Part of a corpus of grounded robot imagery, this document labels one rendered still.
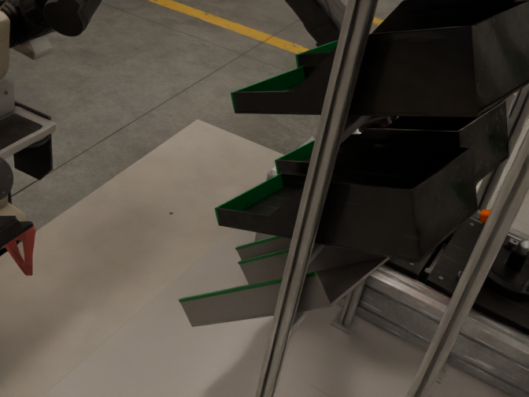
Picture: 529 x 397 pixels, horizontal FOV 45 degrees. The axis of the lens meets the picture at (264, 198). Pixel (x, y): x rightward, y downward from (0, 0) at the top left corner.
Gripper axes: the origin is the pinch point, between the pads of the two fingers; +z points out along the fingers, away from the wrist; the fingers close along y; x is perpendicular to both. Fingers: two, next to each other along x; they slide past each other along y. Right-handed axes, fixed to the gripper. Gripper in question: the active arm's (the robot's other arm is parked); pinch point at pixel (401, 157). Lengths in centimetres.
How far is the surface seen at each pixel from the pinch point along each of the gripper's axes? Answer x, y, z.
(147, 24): 252, 226, -67
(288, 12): 212, 329, -36
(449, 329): -25, -53, 3
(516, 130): -15.4, 17.7, 5.4
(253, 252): 12.6, -32.8, -0.5
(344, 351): 10.2, -25.3, 23.7
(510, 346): -14.0, -16.0, 30.6
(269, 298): -2.3, -49.8, -1.3
